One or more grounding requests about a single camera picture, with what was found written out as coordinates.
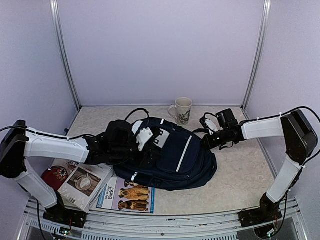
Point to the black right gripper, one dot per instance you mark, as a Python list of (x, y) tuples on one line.
[(210, 144)]

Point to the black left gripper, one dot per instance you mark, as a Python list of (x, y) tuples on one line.
[(145, 160)]

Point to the navy blue student backpack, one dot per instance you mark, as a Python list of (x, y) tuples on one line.
[(178, 160)]

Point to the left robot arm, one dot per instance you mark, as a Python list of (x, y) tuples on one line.
[(117, 145)]

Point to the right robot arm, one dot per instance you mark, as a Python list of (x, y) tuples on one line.
[(292, 129)]

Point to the blue dog cover book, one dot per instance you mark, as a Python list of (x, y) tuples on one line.
[(127, 196)]

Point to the beige patterned ceramic mug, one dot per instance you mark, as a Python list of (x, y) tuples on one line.
[(181, 110)]

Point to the purple picture card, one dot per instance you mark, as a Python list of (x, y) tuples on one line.
[(72, 164)]

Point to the white afternoon tea book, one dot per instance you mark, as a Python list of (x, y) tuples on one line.
[(85, 184)]

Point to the red floral round tin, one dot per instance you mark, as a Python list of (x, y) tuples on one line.
[(55, 176)]

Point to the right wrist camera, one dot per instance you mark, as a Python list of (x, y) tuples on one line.
[(208, 125)]

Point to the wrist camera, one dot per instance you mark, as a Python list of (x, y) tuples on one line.
[(145, 135), (208, 125)]

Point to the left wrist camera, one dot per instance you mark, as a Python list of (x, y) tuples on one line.
[(145, 135)]

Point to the front aluminium rail base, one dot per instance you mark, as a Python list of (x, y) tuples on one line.
[(114, 225)]

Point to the right aluminium frame post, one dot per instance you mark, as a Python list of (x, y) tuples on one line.
[(258, 53)]

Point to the aluminium frame post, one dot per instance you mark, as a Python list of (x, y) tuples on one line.
[(54, 6), (258, 53)]

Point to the left aluminium frame post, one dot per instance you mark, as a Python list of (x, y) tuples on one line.
[(54, 6)]

